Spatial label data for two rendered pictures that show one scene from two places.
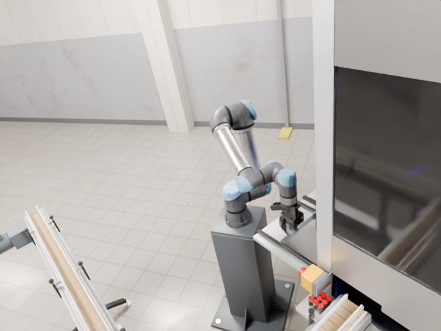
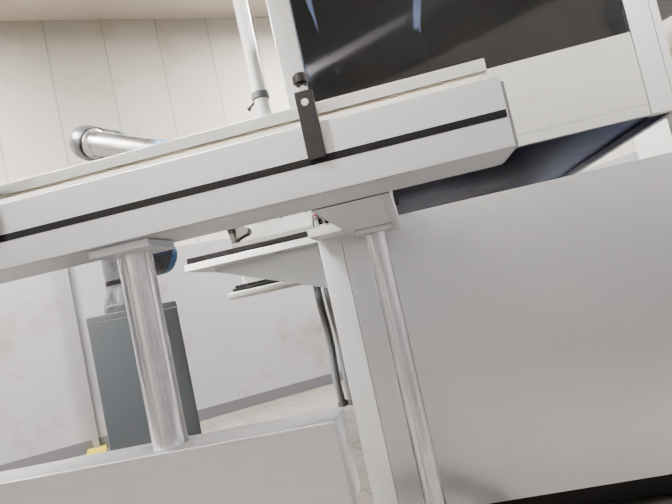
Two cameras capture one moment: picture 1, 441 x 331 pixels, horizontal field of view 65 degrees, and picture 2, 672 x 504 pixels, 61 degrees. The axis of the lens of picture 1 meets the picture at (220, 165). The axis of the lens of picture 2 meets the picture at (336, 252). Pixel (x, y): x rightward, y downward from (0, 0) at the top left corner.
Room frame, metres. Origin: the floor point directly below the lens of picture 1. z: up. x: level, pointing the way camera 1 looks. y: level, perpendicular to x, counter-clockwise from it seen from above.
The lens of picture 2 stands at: (-0.15, 0.87, 0.71)
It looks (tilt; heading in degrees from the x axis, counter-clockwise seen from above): 4 degrees up; 310
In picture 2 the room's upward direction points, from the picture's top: 12 degrees counter-clockwise
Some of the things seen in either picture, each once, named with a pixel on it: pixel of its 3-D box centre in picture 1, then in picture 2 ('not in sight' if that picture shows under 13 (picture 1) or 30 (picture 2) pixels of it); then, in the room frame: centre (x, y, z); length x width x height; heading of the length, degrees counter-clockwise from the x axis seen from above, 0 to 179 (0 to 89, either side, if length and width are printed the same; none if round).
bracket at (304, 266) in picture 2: not in sight; (274, 277); (1.10, -0.30, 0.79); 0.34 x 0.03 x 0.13; 33
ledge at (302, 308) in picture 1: (321, 309); (337, 230); (0.80, -0.27, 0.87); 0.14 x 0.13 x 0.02; 33
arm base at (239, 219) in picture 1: (237, 211); (127, 295); (1.49, -0.04, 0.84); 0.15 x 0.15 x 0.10
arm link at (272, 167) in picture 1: (272, 173); not in sight; (1.26, -0.22, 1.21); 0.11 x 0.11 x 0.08; 15
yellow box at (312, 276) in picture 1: (314, 279); not in sight; (0.84, -0.26, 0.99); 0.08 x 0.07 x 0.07; 33
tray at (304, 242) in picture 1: (329, 245); (298, 239); (1.08, -0.41, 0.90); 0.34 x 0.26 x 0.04; 33
